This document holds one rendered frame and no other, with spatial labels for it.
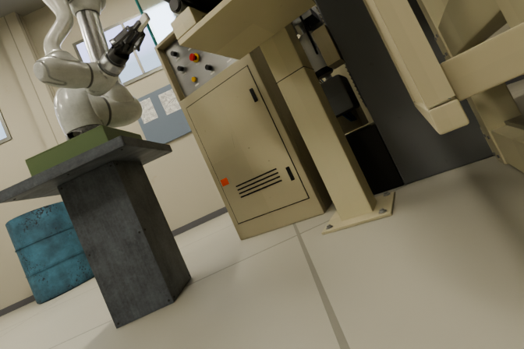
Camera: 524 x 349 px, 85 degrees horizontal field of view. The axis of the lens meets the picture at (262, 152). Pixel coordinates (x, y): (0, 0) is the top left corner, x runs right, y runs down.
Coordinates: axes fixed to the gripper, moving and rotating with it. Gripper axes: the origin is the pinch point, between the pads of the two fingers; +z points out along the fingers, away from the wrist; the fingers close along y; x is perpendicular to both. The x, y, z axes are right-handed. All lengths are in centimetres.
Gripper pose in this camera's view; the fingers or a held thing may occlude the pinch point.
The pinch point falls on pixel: (142, 22)
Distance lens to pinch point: 125.8
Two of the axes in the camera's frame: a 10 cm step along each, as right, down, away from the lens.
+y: 4.5, -1.6, 8.8
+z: 7.2, -5.1, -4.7
